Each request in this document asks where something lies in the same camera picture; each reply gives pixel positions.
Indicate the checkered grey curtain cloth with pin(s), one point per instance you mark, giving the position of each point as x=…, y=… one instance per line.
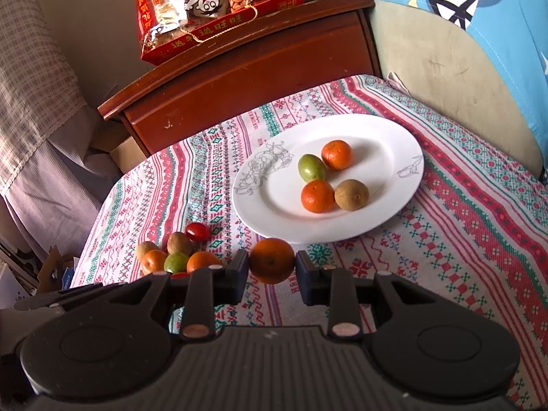
x=52, y=181

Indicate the small yellow brown fruit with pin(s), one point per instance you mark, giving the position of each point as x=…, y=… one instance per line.
x=351, y=195

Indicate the orange tangerine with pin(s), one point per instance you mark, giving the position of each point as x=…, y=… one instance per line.
x=153, y=261
x=202, y=259
x=318, y=197

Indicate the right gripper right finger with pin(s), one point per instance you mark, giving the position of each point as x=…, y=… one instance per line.
x=334, y=288

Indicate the white ceramic plate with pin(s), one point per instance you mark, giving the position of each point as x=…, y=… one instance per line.
x=386, y=158

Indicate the blue white milk carton box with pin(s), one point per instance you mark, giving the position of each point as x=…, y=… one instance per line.
x=50, y=277

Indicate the red snack gift box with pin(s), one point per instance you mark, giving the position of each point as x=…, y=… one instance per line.
x=169, y=27

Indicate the beige sofa cushion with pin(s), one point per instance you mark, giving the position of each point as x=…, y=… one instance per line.
x=443, y=67

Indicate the brown wooden nightstand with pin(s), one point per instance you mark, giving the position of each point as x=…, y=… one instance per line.
x=266, y=59

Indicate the cherry tomato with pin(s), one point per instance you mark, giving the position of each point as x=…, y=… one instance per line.
x=180, y=275
x=198, y=232

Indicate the kiwi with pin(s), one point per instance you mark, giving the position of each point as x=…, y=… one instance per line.
x=178, y=242
x=143, y=248

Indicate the large front tangerine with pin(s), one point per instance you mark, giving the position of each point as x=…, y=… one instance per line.
x=272, y=260

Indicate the green jujube fruit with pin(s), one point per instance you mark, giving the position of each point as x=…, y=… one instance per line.
x=176, y=263

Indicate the small tangerine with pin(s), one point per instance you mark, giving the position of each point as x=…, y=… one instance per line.
x=337, y=155

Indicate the blue cartoon pillow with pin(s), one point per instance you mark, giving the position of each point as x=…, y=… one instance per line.
x=513, y=34

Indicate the brown cardboard box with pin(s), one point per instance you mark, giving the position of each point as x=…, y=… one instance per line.
x=114, y=139

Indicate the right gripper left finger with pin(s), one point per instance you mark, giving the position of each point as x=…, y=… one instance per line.
x=208, y=288

